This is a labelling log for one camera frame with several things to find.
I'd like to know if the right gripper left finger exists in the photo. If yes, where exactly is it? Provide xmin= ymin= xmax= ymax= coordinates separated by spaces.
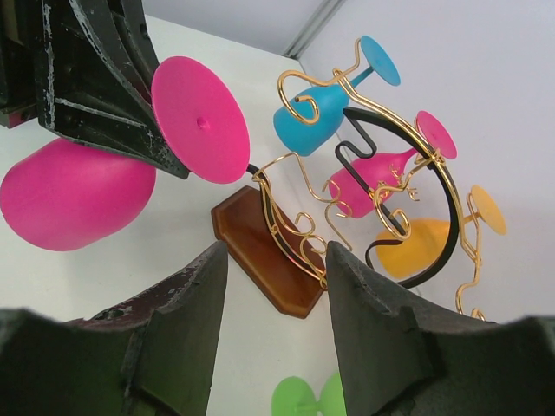
xmin=1 ymin=241 xmax=228 ymax=415

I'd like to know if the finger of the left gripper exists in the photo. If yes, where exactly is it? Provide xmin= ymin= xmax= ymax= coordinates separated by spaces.
xmin=36 ymin=1 xmax=189 ymax=179

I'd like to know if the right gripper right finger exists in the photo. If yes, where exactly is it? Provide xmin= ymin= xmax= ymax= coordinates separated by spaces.
xmin=326 ymin=242 xmax=554 ymax=415

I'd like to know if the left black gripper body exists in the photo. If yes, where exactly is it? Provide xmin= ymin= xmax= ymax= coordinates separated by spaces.
xmin=1 ymin=0 xmax=43 ymax=128

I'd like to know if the orange plastic wine glass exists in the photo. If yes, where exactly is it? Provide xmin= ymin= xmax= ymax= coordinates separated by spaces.
xmin=376 ymin=185 xmax=506 ymax=280

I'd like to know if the green plastic wine glass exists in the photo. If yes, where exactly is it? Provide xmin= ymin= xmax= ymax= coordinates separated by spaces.
xmin=271 ymin=372 xmax=347 ymax=416

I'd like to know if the pink plastic wine glass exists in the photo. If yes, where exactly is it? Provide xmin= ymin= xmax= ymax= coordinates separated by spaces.
xmin=329 ymin=107 xmax=457 ymax=218
xmin=1 ymin=56 xmax=250 ymax=251

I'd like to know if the gold wire wine glass rack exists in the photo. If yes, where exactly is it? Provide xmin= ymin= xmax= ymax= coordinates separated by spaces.
xmin=210 ymin=38 xmax=495 ymax=322

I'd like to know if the blue plastic wine glass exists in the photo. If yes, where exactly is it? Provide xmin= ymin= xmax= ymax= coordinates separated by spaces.
xmin=273 ymin=36 xmax=401 ymax=156

